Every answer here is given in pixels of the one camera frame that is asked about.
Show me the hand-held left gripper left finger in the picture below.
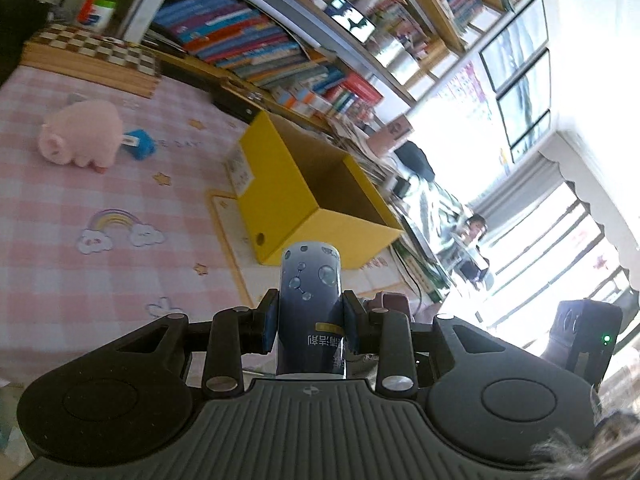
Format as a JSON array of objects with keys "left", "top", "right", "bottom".
[{"left": 112, "top": 288, "right": 281, "bottom": 395}]

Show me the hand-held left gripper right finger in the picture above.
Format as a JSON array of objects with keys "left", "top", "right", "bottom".
[{"left": 342, "top": 290, "right": 507, "bottom": 397}]

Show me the white blue spray bottle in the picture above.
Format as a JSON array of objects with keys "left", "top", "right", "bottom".
[{"left": 276, "top": 242, "right": 347, "bottom": 379}]

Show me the yellow cardboard box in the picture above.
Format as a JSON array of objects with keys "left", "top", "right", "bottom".
[{"left": 224, "top": 111, "right": 405, "bottom": 270}]

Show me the stack of thick books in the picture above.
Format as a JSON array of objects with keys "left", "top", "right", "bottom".
[{"left": 389, "top": 237, "right": 453, "bottom": 305}]

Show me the grey fuzzy cloth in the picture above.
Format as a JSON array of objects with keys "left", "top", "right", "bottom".
[{"left": 529, "top": 399, "right": 640, "bottom": 480}]

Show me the white scalloped curtain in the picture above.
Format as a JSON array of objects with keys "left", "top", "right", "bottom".
[{"left": 546, "top": 129, "right": 640, "bottom": 294}]

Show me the person in background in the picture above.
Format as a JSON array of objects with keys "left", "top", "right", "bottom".
[{"left": 450, "top": 212, "right": 496, "bottom": 287}]

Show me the stack of papers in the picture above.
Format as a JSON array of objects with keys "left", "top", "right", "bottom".
[{"left": 327, "top": 117, "right": 401, "bottom": 186}]

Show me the black hat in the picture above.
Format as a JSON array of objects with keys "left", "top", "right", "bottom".
[{"left": 394, "top": 140, "right": 435, "bottom": 181}]

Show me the small blue box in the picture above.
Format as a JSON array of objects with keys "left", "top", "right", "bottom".
[{"left": 120, "top": 130, "right": 156, "bottom": 161}]

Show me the stack of small medicine boxes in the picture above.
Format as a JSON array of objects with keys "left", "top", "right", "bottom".
[{"left": 272, "top": 84, "right": 334, "bottom": 119}]

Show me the red boxed book set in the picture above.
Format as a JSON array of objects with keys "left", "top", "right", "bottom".
[{"left": 325, "top": 72, "right": 384, "bottom": 122}]

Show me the pink checked tablecloth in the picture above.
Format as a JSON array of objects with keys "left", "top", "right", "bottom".
[{"left": 0, "top": 62, "right": 421, "bottom": 386}]

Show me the pink pig plush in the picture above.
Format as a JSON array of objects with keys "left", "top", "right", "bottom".
[{"left": 39, "top": 100, "right": 126, "bottom": 172}]

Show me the long row of books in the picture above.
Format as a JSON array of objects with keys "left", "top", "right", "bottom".
[{"left": 149, "top": 0, "right": 352, "bottom": 94}]

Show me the wooden chessboard box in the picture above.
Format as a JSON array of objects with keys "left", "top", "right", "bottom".
[{"left": 22, "top": 23, "right": 164, "bottom": 99}]

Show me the white bookshelf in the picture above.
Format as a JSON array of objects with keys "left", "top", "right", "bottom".
[{"left": 115, "top": 0, "right": 551, "bottom": 126}]

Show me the white jar green lid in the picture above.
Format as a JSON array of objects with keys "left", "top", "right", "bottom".
[{"left": 82, "top": 0, "right": 119, "bottom": 32}]

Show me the alphabet wall poster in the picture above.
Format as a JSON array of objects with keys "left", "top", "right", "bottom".
[{"left": 434, "top": 59, "right": 497, "bottom": 107}]

